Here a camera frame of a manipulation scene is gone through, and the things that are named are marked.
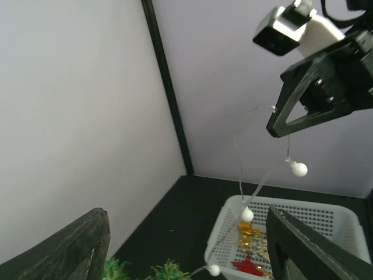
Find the fairy light string with battery box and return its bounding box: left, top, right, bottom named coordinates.
left=186, top=104, right=309, bottom=277

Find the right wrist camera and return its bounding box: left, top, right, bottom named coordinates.
left=252, top=1, right=345, bottom=58

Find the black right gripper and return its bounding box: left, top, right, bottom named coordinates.
left=266, top=30, right=372, bottom=138

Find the gold gift box ornament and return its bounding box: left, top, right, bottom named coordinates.
left=238, top=220, right=262, bottom=237

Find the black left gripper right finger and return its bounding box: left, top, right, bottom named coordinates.
left=266, top=205, right=372, bottom=280

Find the small green christmas tree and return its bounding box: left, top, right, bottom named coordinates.
left=102, top=257, right=192, bottom=280

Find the black corner frame post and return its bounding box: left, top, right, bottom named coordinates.
left=141, top=0, right=195, bottom=175

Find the red glitter star ornament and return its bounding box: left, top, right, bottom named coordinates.
left=231, top=255, right=270, bottom=278

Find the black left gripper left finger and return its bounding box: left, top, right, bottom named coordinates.
left=1, top=208, right=111, bottom=279

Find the white perforated plastic basket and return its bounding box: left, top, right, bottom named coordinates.
left=205, top=195, right=372, bottom=279

